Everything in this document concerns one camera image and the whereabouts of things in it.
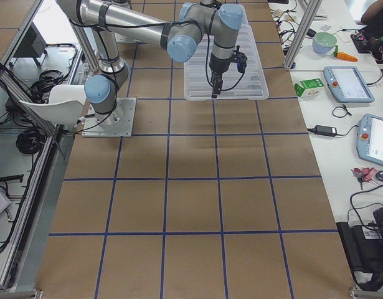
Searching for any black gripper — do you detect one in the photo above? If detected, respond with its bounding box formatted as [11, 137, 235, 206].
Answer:
[209, 45, 247, 98]

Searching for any clear plastic box lid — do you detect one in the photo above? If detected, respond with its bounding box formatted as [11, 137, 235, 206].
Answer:
[184, 5, 269, 101]

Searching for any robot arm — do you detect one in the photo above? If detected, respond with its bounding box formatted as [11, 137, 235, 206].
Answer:
[57, 1, 247, 126]

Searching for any green white carton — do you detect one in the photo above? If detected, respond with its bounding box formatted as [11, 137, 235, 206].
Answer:
[294, 78, 324, 98]

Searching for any green bowl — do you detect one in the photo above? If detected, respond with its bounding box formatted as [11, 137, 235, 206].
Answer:
[312, 32, 338, 54]

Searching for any black power adapter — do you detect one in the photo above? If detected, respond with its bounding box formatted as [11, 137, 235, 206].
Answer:
[307, 125, 338, 137]

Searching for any toy carrot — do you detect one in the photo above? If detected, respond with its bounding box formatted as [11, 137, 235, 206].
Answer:
[333, 45, 358, 62]

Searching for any teach pendant upper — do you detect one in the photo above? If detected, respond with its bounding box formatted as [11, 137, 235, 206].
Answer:
[323, 66, 375, 103]

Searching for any teach pendant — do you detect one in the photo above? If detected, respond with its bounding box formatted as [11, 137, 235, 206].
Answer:
[356, 114, 383, 166]
[323, 66, 375, 103]

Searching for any white chair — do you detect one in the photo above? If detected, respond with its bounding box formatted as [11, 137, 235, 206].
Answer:
[19, 85, 86, 125]

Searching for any teach pendant lower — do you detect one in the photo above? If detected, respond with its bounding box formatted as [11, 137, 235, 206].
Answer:
[356, 114, 383, 166]

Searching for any person in background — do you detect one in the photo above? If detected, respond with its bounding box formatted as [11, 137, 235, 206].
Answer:
[361, 0, 383, 37]

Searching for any red keys bunch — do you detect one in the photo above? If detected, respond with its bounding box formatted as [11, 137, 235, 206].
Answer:
[351, 168, 377, 190]

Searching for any black device with label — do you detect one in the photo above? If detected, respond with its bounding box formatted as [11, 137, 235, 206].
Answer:
[336, 207, 383, 292]

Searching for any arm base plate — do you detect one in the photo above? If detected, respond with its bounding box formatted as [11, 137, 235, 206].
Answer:
[81, 98, 136, 138]

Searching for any aluminium frame post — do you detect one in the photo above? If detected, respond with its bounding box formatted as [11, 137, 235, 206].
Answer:
[283, 0, 322, 70]
[62, 0, 100, 75]

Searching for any aluminium frame post left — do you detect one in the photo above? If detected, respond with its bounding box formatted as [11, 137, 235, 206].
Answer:
[62, 0, 100, 75]

